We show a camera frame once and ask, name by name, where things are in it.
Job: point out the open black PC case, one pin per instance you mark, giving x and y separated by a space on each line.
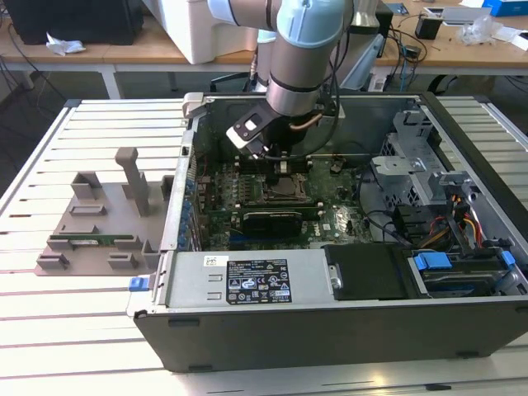
288 342

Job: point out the blue expansion slot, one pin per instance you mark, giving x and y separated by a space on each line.
237 240

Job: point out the flat grey tray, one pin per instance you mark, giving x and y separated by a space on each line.
466 14

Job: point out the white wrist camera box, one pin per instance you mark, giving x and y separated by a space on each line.
247 128

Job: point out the white paper card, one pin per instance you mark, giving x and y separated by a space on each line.
515 39

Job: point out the large black equipment case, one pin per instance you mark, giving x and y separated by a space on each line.
74 20

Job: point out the black plastic bay shroud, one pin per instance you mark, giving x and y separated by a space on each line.
367 272

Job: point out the white plastic machine housing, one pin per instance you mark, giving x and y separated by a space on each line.
198 41

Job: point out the silver chipset heatsink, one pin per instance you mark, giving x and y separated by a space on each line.
344 220

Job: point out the hard disk blue carrier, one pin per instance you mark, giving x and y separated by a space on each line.
431 262

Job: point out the silver metal drive cage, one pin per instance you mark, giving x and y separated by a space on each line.
412 181

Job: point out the small black box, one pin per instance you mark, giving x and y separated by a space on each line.
427 28

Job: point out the black chair base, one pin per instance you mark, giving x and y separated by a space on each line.
231 78
439 84

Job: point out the coin cell battery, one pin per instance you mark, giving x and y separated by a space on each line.
335 167

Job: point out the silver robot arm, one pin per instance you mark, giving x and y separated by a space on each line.
305 62

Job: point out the grey parts rack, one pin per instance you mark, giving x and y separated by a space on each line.
107 206

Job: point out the blue case latch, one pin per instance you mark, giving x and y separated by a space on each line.
138 284

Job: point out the blue cardboard box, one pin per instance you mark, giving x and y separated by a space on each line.
511 7

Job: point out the black graphics card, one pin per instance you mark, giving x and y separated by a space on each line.
272 224

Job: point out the green motherboard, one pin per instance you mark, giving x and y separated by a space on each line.
222 185

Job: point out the wooden desk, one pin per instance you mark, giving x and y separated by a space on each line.
136 51
453 53

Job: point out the CPU socket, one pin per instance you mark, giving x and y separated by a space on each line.
266 199

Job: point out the black RAM slot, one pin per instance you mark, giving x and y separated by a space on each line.
299 170
299 166
280 206
299 158
318 213
299 161
297 202
313 209

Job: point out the black upright box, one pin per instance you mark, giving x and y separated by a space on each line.
385 29

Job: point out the crumpled white paper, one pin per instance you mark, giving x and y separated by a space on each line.
66 46

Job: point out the pale grey teach pendant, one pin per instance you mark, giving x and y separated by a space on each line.
363 66

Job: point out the silver power supply unit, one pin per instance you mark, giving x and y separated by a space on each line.
194 284

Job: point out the clear plastic bag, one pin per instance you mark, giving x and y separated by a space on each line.
478 31

